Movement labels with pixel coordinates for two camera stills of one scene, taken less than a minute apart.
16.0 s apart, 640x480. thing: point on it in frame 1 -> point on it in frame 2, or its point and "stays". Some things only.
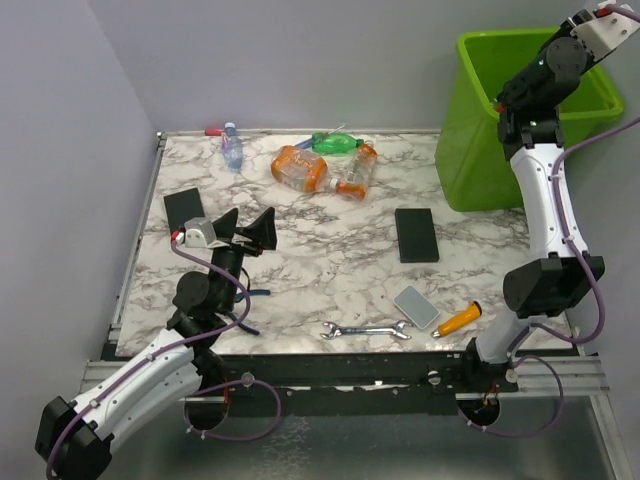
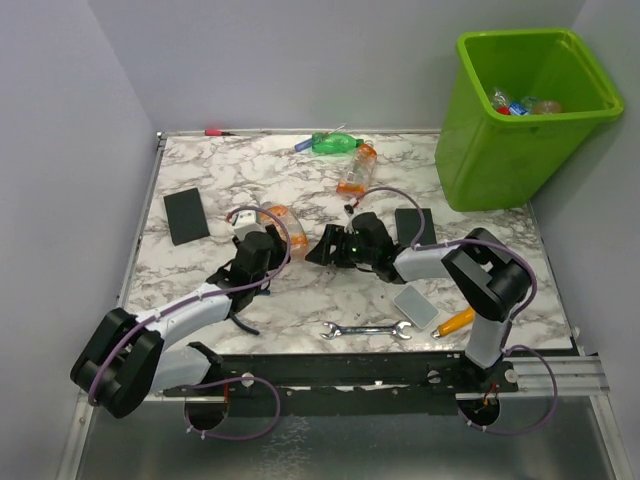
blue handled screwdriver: [305, 144] stays
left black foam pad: [181, 207] stays
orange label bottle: [302, 170] -> [297, 234]
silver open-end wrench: [337, 330] stays
